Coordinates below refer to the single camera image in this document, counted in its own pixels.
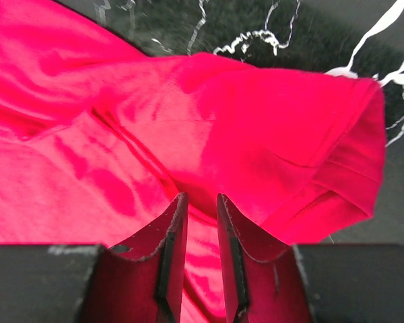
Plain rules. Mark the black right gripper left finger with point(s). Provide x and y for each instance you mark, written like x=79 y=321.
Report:
x=137 y=280

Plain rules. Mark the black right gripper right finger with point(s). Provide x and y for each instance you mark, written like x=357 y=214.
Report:
x=266 y=280

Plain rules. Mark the pink t shirt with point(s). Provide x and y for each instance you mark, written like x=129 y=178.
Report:
x=96 y=139

